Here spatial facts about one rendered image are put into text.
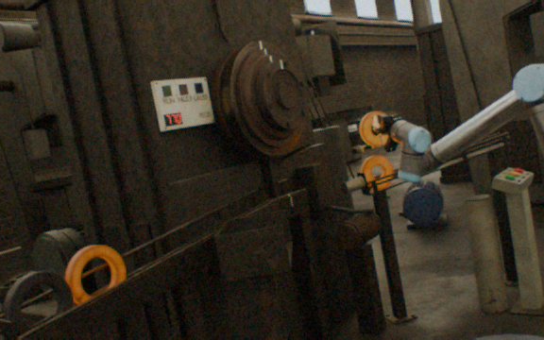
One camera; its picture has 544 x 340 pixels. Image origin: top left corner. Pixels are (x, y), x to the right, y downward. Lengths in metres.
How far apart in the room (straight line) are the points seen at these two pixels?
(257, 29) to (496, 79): 2.55
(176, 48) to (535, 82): 1.25
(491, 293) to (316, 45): 8.11
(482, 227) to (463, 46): 2.45
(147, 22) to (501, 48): 3.12
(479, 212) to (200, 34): 1.41
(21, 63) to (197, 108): 4.46
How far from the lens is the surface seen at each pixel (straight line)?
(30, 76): 6.29
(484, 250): 2.55
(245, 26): 2.42
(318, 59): 10.22
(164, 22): 2.10
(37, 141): 6.09
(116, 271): 1.69
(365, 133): 2.39
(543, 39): 4.17
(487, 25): 4.61
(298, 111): 2.21
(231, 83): 2.04
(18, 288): 1.53
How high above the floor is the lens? 1.01
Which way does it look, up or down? 5 degrees down
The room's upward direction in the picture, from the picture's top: 11 degrees counter-clockwise
